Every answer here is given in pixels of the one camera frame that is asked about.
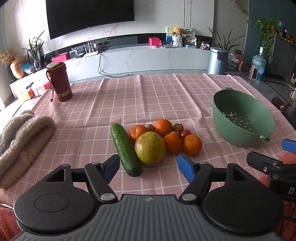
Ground trailing pothos plant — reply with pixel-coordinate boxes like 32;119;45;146
246;18;280;59

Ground pink storage box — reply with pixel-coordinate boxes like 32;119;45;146
34;78;53;96

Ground black cable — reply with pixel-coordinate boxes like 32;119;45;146
98;49;135;78

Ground orange cardboard box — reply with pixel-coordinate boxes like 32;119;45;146
21;88;36;100

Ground black television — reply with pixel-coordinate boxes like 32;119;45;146
46;0;136;40

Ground grey sideboard cabinet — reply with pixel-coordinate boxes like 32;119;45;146
266;33;296;82

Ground round decorative fan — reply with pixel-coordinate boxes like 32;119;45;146
182;27;197;44

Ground green plant in glass vase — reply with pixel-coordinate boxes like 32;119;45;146
22;30;46;70

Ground blue water jug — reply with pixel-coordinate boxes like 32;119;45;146
251;47;266;80

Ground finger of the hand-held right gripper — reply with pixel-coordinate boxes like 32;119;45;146
246;151;287;173
281;139;296;151

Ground brown teddy bear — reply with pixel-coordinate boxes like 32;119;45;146
172;26;185;37

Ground dark red tumbler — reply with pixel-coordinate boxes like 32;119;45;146
46;62;73;102

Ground pink checked tablecloth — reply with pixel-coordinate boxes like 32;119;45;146
0;73;296;208

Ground orange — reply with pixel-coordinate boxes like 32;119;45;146
154;119;173;137
164;133;183;154
129;124;148;142
182;135;203;156

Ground silver pedal trash can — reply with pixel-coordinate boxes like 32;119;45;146
207;47;229;75

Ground red box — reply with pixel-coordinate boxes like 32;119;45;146
149;37;162;48

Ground long-leaf potted plant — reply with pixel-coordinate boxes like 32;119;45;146
208;26;246;49

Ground orange vase with dried flowers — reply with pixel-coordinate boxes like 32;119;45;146
0;48;27;80

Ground green colander bowl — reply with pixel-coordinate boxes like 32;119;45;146
213;88;275;149

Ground beige fuzzy cloth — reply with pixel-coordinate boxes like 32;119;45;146
0;110;56;190

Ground white marble TV cabinet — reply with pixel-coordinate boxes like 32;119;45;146
9;44;216;99

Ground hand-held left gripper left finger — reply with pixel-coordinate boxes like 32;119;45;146
45;154;121;203

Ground brown shoe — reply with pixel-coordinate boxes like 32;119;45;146
271;96;292;114

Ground pink-red flat box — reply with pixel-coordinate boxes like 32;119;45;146
51;52;70;63

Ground blue picture card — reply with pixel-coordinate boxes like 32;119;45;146
166;26;176;46

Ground white plastic bag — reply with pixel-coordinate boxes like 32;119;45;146
226;53;240;70

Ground white router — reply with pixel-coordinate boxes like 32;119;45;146
83;41;100;57

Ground reddish textured cloth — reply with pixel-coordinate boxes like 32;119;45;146
0;152;296;241

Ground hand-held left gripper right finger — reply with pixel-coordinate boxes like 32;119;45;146
177;154;252;202

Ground green cucumber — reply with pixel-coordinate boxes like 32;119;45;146
111;123;142;178

